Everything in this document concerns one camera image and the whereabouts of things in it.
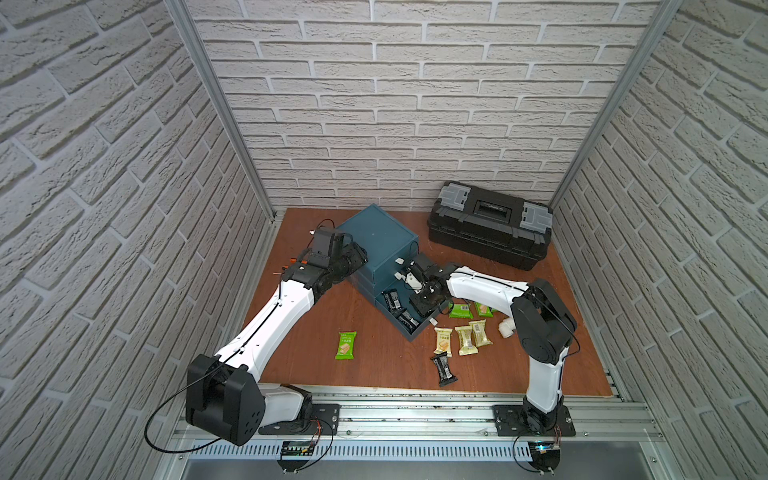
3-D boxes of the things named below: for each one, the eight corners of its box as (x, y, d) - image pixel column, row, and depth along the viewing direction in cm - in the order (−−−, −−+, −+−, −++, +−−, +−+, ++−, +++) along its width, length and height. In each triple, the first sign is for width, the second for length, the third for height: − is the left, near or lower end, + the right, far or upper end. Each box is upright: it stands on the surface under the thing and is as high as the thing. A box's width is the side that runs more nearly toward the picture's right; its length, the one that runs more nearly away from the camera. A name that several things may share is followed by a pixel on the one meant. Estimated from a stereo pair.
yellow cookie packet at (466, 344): (458, 355, 86) (460, 352, 84) (455, 329, 91) (456, 326, 89) (475, 355, 86) (477, 352, 84) (471, 329, 91) (473, 326, 89)
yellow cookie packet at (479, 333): (475, 346, 88) (476, 344, 86) (469, 322, 92) (470, 320, 91) (490, 345, 88) (492, 343, 86) (483, 321, 93) (485, 319, 91)
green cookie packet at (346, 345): (336, 359, 85) (335, 357, 84) (339, 333, 90) (338, 331, 89) (354, 359, 86) (353, 357, 84) (356, 334, 90) (355, 331, 89)
